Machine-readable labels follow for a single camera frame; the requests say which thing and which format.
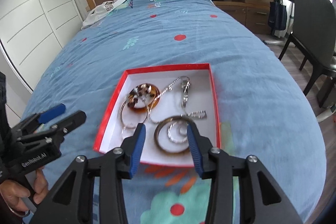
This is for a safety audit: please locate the thin silver bangle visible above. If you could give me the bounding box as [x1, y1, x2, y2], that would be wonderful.
[119, 98, 149, 130]

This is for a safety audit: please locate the dark tortoise bangle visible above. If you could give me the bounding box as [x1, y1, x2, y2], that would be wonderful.
[154, 116, 190, 155]

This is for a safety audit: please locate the silver chain necklace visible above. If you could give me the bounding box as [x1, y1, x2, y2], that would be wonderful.
[142, 76, 207, 125]

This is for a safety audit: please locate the amber resin bangle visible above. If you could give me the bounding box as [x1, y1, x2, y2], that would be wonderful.
[126, 83, 160, 111]

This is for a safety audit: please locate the silver wristwatch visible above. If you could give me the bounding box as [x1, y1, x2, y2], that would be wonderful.
[181, 77, 191, 108]

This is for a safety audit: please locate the red sleeved left forearm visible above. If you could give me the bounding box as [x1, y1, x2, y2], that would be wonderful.
[0, 197, 21, 224]

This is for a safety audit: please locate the person's left hand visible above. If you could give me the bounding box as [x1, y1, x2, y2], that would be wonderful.
[1, 167, 49, 214]

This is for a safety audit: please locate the blue patterned bedspread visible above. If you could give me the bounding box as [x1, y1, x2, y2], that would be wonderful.
[25, 0, 326, 223]

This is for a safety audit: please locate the white wardrobe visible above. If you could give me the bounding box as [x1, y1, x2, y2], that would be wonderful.
[1, 0, 82, 90]

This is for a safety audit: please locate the red shallow box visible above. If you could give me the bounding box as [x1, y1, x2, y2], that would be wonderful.
[93, 63, 221, 167]

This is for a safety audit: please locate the white garment on bed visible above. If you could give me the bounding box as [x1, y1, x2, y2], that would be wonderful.
[81, 0, 127, 30]

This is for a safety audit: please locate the dark grey chair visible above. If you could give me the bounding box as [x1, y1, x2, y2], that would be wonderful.
[278, 0, 335, 107]

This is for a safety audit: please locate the dark blue hanging bag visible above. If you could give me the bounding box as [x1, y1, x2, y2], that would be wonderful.
[268, 0, 288, 35]

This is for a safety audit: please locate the wooden drawer cabinet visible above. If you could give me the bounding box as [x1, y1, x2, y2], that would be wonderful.
[214, 0, 274, 35]

